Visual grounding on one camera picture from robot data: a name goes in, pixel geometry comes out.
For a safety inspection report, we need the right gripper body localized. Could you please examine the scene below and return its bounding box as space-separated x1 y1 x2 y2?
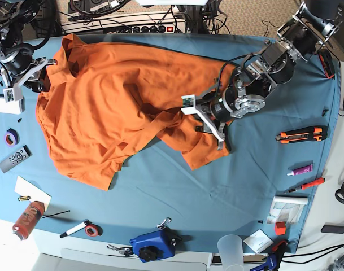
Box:
0 50 58 101

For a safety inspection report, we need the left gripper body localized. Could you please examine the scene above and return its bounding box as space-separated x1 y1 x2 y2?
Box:
181 87 232 150

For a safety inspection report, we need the orange t-shirt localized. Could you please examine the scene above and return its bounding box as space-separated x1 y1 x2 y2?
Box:
36 34 234 190

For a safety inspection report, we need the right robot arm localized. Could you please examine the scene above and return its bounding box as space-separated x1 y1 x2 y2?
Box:
0 1 58 103

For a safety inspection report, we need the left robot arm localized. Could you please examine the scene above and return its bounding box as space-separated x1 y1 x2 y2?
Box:
181 1 344 150

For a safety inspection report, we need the white rectangular box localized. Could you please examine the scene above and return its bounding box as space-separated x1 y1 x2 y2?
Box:
0 95 24 115

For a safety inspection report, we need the purple tape roll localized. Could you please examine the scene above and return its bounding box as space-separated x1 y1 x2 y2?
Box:
4 128 19 147

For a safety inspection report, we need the grey remote control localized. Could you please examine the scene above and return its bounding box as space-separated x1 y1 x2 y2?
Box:
0 145 31 173

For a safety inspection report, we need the blue table cloth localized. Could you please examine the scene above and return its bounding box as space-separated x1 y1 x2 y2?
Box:
0 33 341 254

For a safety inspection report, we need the orange black utility knife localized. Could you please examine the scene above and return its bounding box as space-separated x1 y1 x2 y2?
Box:
275 125 328 144

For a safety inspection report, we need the purple tube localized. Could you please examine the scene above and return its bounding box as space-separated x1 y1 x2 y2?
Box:
287 164 313 176

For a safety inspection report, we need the white paper sheet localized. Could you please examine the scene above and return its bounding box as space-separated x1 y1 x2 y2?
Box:
14 176 51 211

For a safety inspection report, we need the silver carabiner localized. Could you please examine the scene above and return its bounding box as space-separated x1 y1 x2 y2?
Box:
157 217 172 230

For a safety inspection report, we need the small red cube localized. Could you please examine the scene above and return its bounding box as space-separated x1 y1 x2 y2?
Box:
274 222 286 235

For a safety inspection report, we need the AA battery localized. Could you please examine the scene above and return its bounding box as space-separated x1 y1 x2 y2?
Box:
18 196 31 202

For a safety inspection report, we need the white card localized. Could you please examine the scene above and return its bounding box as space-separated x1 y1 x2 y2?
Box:
243 229 273 253

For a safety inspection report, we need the clear plastic cup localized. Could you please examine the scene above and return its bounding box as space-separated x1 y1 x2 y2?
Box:
217 234 244 271

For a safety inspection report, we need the orange black clamp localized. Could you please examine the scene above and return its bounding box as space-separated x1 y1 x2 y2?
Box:
318 49 336 79

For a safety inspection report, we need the blue plastic clamp block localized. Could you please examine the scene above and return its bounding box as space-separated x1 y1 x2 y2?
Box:
129 228 183 263

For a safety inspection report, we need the thin black rod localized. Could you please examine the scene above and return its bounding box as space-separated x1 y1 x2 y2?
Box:
41 210 71 219

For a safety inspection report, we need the red drink can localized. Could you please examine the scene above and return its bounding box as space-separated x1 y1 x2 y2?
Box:
12 201 45 241

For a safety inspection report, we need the blue spring clamp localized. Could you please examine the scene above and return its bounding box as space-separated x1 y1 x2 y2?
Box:
250 240 288 271

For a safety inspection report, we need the black power brick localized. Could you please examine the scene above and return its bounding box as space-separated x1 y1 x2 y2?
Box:
320 224 344 234

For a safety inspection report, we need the white marker pen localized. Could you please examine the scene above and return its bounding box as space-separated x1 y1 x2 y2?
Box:
60 220 90 238

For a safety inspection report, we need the silver key clip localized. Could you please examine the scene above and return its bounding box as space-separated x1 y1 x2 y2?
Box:
107 244 134 256

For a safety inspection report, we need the red tape roll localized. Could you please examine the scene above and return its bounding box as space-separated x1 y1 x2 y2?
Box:
85 224 102 237

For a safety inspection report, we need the red handled screwdriver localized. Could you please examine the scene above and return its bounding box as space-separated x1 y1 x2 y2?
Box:
284 177 325 194

